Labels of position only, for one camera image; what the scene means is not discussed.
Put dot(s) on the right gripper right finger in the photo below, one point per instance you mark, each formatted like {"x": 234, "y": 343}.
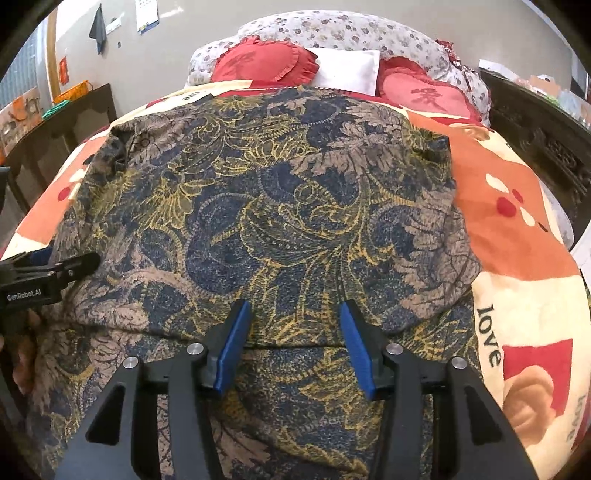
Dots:
{"x": 472, "y": 438}

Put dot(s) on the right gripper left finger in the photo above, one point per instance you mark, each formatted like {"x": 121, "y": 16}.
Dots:
{"x": 118, "y": 438}

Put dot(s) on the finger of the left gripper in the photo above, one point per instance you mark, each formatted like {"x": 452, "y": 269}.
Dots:
{"x": 36, "y": 267}

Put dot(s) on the dark floral patterned shirt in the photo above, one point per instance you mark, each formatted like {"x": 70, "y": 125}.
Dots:
{"x": 295, "y": 201}

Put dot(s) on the person's left hand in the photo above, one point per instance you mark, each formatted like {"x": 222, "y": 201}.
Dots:
{"x": 22, "y": 347}

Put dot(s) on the orange red patchwork blanket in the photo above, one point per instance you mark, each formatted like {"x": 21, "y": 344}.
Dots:
{"x": 530, "y": 324}

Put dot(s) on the brown gift box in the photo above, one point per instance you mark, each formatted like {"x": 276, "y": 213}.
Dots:
{"x": 19, "y": 117}

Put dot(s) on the green bundle on table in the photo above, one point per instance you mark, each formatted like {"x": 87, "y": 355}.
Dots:
{"x": 54, "y": 109}

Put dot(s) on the orange basket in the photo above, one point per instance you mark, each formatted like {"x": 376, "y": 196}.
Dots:
{"x": 77, "y": 91}

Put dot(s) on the dark hanging cloth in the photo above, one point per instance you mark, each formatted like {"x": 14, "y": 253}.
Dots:
{"x": 98, "y": 30}

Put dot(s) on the left red heart pillow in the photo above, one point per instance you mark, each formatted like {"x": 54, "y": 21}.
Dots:
{"x": 275, "y": 61}

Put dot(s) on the red heart pillow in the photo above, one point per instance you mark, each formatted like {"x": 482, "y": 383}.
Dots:
{"x": 275, "y": 61}
{"x": 404, "y": 82}

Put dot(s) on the carved dark wooden cabinet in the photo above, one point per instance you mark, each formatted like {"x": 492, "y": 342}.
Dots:
{"x": 548, "y": 140}

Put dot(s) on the white square pillow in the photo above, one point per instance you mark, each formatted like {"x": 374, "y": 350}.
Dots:
{"x": 355, "y": 71}

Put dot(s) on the right red heart pillow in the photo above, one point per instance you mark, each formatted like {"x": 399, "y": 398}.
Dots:
{"x": 404, "y": 82}

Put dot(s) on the floral padded headboard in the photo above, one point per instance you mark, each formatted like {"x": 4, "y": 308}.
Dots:
{"x": 352, "y": 31}

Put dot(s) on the red paper wall decoration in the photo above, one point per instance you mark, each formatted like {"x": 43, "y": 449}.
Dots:
{"x": 63, "y": 73}

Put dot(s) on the eye chart wall poster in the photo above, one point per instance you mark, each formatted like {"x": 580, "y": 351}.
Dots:
{"x": 146, "y": 14}

